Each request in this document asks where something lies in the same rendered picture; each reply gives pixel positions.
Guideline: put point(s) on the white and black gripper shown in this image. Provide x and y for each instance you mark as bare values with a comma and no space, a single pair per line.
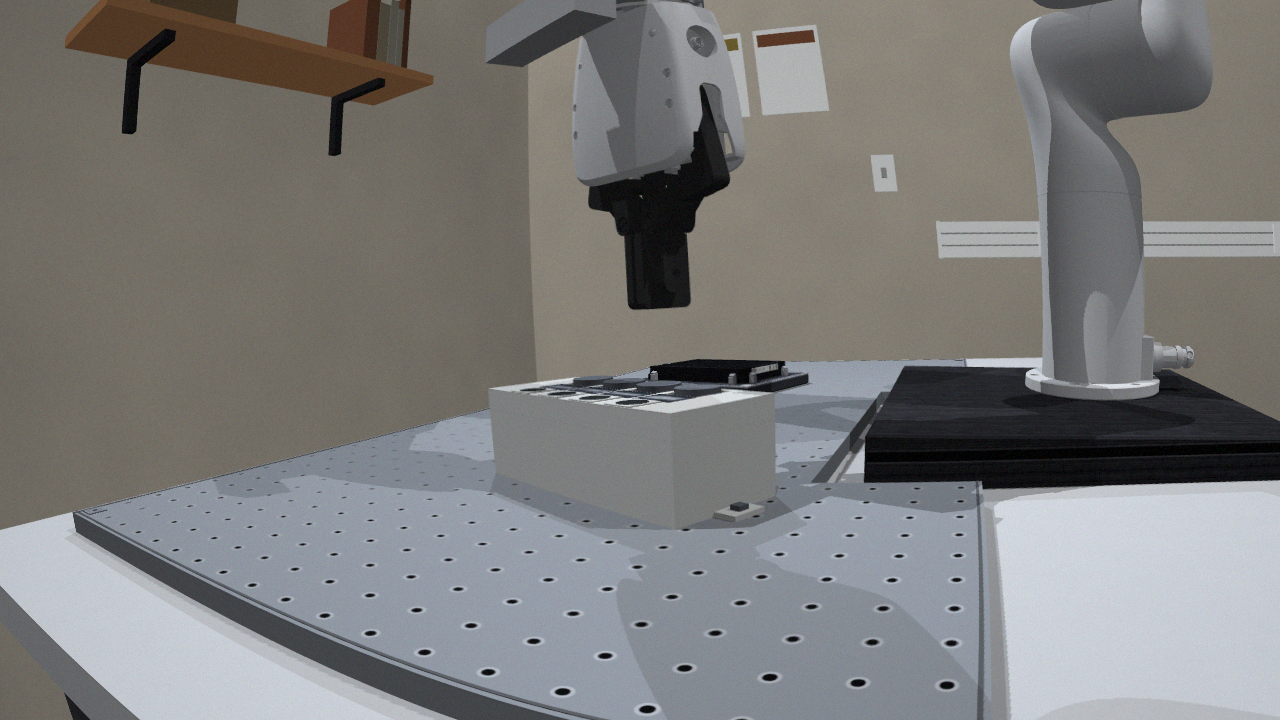
636,104

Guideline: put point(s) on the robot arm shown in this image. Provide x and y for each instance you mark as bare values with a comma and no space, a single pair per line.
1075,71

